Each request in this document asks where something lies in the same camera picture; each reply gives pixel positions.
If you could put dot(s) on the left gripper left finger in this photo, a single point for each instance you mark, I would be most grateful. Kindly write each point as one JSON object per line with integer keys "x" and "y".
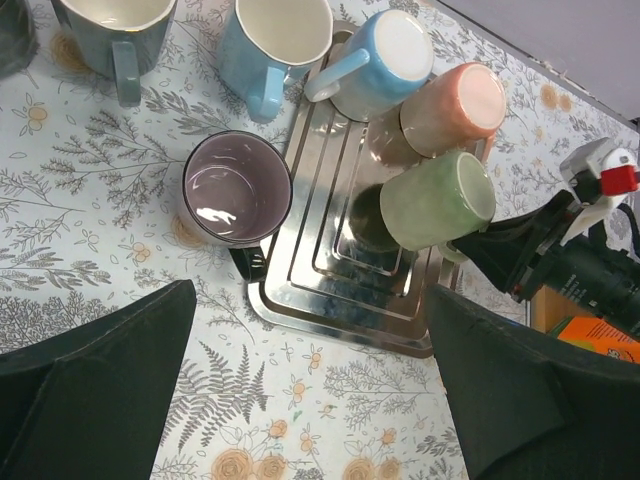
{"x": 91, "y": 403}

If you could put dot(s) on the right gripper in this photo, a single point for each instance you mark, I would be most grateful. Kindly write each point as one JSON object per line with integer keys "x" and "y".
{"x": 522, "y": 254}

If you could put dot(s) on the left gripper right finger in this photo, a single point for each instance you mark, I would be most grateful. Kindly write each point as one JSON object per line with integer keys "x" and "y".
{"x": 528, "y": 406}

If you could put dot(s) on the green mug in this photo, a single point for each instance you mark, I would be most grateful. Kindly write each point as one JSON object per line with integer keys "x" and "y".
{"x": 438, "y": 201}

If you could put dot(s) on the purple mug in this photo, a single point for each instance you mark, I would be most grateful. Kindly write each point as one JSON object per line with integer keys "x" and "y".
{"x": 236, "y": 190}

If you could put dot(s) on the light blue faceted mug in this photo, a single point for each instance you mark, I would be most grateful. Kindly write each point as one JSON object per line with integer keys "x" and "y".
{"x": 267, "y": 46}

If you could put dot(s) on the dark grey mug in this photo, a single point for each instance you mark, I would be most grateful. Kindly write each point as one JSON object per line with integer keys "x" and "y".
{"x": 118, "y": 39}

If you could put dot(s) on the dark teal mug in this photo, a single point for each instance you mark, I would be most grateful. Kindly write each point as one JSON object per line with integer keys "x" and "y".
{"x": 19, "y": 42}

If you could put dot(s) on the pink mug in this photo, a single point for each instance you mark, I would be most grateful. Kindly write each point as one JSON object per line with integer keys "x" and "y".
{"x": 463, "y": 105}

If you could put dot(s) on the blue white mug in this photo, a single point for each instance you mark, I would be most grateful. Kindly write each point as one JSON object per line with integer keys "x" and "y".
{"x": 383, "y": 63}

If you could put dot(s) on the orange yellow box on shelf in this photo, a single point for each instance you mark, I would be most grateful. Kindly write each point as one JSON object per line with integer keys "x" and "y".
{"x": 594, "y": 334}

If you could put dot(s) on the steel tray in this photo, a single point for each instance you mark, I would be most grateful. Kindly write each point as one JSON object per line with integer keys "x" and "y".
{"x": 323, "y": 277}

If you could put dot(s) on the wire wooden shelf rack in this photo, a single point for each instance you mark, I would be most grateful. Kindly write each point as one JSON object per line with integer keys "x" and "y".
{"x": 548, "y": 308}

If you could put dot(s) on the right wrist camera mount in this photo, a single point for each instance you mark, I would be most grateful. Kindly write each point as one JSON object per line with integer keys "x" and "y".
{"x": 600, "y": 175}

